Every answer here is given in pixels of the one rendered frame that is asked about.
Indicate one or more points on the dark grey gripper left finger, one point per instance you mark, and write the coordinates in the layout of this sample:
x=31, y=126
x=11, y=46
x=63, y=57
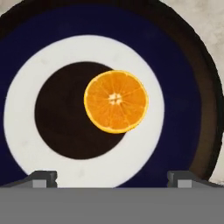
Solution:
x=40, y=178

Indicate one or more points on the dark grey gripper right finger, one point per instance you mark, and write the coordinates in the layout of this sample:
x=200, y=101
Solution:
x=183, y=178

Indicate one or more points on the blue white black ringed bowl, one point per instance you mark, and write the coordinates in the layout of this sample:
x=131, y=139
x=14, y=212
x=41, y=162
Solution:
x=175, y=87

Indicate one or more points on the halved orange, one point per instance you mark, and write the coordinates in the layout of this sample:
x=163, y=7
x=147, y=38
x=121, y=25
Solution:
x=116, y=101

